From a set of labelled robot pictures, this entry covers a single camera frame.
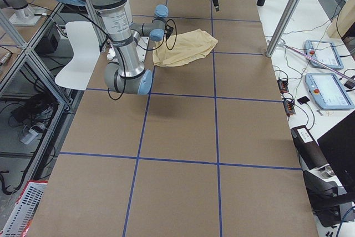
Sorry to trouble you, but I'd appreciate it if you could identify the cream long sleeve shirt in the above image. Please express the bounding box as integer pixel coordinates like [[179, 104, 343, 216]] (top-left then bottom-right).
[[153, 29, 219, 67]]

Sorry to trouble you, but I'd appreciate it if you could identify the upper blue teach pendant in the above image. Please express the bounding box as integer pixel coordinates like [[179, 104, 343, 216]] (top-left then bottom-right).
[[304, 39, 344, 70]]

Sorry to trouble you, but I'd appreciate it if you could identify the blue teach pendant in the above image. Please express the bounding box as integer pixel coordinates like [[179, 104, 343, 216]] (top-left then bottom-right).
[[304, 39, 344, 70], [305, 73, 354, 110]]

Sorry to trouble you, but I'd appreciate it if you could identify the lower blue teach pendant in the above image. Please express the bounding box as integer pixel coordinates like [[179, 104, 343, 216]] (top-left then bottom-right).
[[305, 73, 354, 110]]

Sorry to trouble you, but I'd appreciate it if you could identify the white plastic chair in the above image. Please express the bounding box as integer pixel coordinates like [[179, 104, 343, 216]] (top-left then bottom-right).
[[55, 21, 100, 90]]

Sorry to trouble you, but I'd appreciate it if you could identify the black equipment case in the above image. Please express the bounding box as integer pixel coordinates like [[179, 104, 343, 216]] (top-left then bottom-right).
[[291, 113, 354, 227]]

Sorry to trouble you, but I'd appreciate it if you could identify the red white plastic basket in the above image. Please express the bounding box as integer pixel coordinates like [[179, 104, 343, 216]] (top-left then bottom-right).
[[1, 180, 48, 236]]

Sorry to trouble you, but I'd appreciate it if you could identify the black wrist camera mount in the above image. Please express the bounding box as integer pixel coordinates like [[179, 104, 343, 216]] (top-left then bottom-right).
[[165, 24, 174, 39]]

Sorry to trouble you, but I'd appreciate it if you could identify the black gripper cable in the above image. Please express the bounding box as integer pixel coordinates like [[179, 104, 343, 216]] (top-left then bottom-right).
[[165, 19, 178, 51]]

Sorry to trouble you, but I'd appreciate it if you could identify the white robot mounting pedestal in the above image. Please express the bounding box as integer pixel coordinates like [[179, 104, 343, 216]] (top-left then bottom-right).
[[106, 36, 149, 62]]

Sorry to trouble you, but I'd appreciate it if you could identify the aluminium frame post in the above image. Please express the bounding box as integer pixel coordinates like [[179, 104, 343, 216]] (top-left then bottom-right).
[[266, 0, 300, 57]]

